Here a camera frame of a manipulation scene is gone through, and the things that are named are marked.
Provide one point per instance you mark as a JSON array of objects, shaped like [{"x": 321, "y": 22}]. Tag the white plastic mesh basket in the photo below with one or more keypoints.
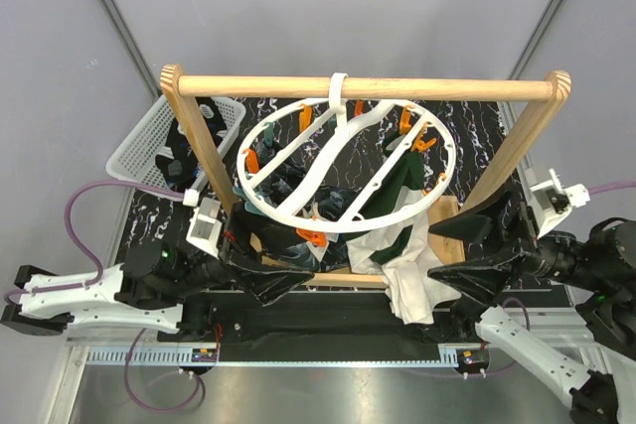
[{"x": 134, "y": 159}]

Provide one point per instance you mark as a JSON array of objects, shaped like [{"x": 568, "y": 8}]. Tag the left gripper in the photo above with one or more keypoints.
[{"x": 238, "y": 252}]

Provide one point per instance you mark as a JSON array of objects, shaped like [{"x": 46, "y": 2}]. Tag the black blue sock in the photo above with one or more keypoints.
[{"x": 176, "y": 160}]

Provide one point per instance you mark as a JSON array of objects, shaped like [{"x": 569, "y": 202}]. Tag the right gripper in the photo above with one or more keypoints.
[{"x": 483, "y": 280}]

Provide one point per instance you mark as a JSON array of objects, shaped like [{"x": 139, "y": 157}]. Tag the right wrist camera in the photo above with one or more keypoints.
[{"x": 551, "y": 202}]

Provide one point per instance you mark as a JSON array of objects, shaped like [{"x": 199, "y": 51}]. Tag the wooden hanging rack frame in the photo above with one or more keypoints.
[{"x": 544, "y": 99}]

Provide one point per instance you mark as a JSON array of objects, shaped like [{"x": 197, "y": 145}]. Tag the white cloth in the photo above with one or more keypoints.
[{"x": 401, "y": 255}]

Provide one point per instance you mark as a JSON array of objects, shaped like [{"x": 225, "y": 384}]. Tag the orange clothes peg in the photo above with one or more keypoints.
[{"x": 316, "y": 238}]

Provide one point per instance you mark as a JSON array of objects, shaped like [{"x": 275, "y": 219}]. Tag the green and white garment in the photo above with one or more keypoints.
[{"x": 403, "y": 185}]

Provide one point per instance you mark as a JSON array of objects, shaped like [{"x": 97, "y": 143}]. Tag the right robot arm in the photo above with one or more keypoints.
[{"x": 604, "y": 266}]

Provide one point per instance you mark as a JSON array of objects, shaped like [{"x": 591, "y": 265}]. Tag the white round clip hanger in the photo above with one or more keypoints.
[{"x": 356, "y": 104}]

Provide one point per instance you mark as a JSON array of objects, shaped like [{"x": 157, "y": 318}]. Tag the dark patterned garment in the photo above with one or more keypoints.
[{"x": 327, "y": 203}]

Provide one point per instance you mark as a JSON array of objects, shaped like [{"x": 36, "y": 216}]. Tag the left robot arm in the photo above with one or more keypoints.
[{"x": 158, "y": 286}]

